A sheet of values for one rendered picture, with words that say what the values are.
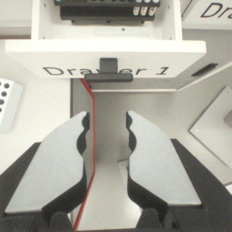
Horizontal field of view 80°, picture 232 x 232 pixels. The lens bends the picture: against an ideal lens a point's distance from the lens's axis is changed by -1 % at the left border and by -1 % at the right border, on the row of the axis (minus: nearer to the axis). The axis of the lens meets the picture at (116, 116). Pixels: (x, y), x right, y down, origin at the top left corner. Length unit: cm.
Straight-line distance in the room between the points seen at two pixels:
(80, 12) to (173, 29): 17
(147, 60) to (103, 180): 105
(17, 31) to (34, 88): 18
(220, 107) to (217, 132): 21
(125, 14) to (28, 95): 29
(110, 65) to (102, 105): 92
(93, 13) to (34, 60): 14
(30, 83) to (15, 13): 15
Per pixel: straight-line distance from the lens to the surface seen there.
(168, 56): 25
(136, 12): 32
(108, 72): 22
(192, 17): 40
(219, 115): 139
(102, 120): 112
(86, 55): 23
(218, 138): 138
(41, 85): 41
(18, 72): 45
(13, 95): 41
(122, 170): 116
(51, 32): 35
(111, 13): 33
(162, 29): 36
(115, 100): 113
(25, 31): 51
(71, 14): 33
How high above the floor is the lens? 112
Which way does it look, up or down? 85 degrees down
